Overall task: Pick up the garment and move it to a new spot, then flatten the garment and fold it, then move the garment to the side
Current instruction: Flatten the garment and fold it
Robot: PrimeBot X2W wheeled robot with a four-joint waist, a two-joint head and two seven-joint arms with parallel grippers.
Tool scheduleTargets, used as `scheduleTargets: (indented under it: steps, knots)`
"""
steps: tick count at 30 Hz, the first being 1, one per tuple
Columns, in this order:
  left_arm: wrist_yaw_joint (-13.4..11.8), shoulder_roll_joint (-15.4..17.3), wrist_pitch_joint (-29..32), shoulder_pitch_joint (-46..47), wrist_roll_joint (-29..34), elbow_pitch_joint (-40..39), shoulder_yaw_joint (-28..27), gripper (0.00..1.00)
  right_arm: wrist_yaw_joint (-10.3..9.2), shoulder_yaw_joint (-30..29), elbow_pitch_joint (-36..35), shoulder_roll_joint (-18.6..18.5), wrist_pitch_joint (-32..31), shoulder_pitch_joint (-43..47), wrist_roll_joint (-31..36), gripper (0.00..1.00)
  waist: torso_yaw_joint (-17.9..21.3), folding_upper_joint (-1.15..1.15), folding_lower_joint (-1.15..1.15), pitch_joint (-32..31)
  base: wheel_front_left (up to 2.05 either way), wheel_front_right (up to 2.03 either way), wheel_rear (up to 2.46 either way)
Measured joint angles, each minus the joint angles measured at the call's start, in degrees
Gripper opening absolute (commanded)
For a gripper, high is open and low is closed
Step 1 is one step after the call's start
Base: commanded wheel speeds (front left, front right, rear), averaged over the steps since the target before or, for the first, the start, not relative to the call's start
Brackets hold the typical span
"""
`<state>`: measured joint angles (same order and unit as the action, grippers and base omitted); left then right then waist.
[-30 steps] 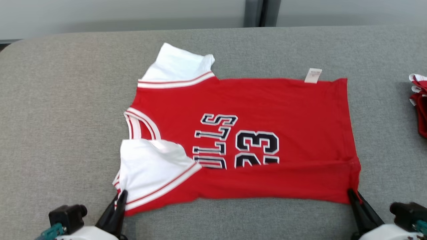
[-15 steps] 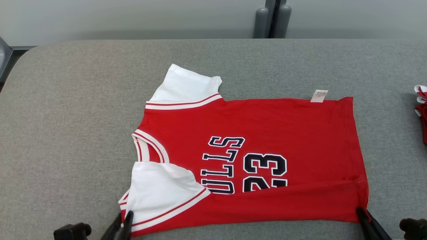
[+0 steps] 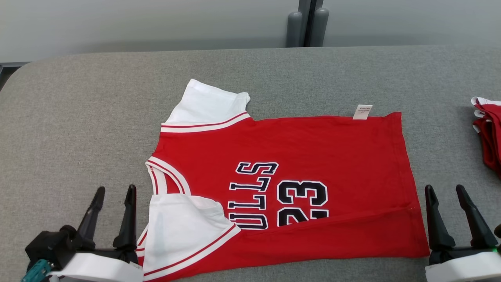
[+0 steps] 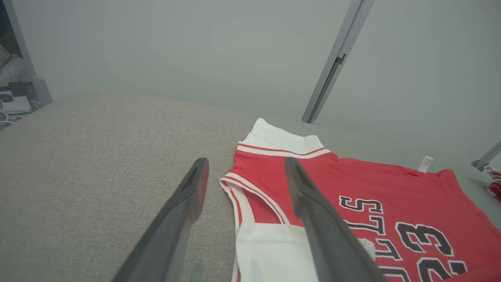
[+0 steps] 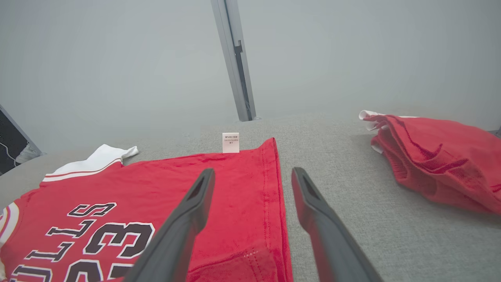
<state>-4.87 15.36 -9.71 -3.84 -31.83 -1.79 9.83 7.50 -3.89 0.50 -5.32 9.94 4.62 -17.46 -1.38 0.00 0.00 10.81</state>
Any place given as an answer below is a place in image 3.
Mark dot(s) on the red jersey with white sleeves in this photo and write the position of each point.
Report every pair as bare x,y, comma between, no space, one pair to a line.
332,156

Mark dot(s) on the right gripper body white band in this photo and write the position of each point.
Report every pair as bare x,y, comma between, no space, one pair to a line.
465,268

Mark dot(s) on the grey slotted partition post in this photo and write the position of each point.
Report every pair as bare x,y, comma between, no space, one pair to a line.
303,4

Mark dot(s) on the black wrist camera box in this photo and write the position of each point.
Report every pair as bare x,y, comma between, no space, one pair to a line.
498,231
51,246

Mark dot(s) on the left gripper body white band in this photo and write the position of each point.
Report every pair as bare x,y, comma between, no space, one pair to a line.
101,270

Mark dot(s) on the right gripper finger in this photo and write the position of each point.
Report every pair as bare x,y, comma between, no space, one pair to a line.
438,231
479,227

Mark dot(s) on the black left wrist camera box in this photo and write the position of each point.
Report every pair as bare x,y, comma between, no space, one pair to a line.
51,246

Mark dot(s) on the grey round post foot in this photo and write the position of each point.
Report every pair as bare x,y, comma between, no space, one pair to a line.
320,29
294,31

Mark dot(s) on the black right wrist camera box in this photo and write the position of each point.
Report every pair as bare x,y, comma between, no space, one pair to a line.
498,231

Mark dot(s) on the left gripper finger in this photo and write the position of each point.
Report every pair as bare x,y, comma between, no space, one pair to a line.
129,227
92,223

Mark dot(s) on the red Bulls 23 jersey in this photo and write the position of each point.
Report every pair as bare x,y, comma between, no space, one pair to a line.
494,137

